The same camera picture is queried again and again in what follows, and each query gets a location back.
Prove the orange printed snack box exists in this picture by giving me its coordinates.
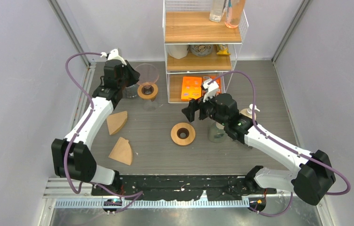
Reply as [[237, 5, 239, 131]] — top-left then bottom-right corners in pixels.
[[202, 76, 222, 96]]

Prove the cream lotion pump bottle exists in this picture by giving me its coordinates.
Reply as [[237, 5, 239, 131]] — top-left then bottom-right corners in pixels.
[[240, 104, 260, 120]]

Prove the pink glass bottle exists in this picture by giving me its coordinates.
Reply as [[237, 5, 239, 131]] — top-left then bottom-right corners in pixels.
[[224, 0, 246, 29]]

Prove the clear glass carafe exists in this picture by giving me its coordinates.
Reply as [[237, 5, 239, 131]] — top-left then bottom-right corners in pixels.
[[142, 99, 159, 111]]

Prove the printed tin can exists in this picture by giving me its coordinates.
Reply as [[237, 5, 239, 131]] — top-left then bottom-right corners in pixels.
[[189, 44, 213, 57]]

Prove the brown paper filter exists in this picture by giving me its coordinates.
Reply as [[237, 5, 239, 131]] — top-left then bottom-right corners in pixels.
[[106, 111, 128, 135], [108, 137, 133, 166]]

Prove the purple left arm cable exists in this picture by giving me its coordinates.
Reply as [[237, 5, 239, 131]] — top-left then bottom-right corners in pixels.
[[63, 52, 145, 213]]

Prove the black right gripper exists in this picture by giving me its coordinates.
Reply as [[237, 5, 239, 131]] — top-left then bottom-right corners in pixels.
[[182, 90, 228, 127]]

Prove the clear glass bottle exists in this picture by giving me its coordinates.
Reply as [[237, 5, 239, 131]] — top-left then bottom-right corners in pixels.
[[209, 0, 226, 23]]

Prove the grey glass pitcher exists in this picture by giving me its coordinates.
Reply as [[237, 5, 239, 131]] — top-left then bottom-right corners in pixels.
[[123, 84, 139, 99]]

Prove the wooden ring holder centre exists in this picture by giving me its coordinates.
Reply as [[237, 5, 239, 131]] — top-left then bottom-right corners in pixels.
[[171, 122, 196, 146]]

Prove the wooden ring holder front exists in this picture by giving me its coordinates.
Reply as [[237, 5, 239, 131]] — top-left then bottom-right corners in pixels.
[[137, 83, 158, 102]]

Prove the yellow snack packet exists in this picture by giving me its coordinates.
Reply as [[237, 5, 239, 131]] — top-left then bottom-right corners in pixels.
[[216, 44, 231, 56]]

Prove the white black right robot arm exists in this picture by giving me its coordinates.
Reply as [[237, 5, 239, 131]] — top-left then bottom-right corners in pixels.
[[182, 94, 336, 206]]

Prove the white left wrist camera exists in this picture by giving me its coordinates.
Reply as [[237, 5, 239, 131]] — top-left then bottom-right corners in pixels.
[[100, 48, 127, 65]]

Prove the wooden ring holder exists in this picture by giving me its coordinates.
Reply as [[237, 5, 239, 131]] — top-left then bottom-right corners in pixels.
[[171, 122, 196, 146], [137, 83, 158, 102]]

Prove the white wire wooden shelf rack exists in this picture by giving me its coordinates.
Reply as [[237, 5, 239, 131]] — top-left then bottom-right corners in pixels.
[[163, 0, 249, 104]]

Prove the white container on shelf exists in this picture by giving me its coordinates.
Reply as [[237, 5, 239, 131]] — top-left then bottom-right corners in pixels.
[[166, 44, 189, 59]]

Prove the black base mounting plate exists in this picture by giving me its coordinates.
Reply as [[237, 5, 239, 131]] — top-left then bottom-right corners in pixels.
[[107, 175, 277, 201]]

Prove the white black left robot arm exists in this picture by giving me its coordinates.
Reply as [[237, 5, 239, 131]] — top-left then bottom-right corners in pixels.
[[51, 59, 140, 195]]

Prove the green soap pump bottle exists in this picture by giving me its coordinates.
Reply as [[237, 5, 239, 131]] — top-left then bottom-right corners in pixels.
[[207, 122, 227, 143]]

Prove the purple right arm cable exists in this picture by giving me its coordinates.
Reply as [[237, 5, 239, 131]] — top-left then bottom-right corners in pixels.
[[209, 70, 351, 218]]

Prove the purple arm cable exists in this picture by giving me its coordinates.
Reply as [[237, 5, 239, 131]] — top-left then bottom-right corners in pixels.
[[209, 70, 351, 218], [63, 52, 145, 213]]

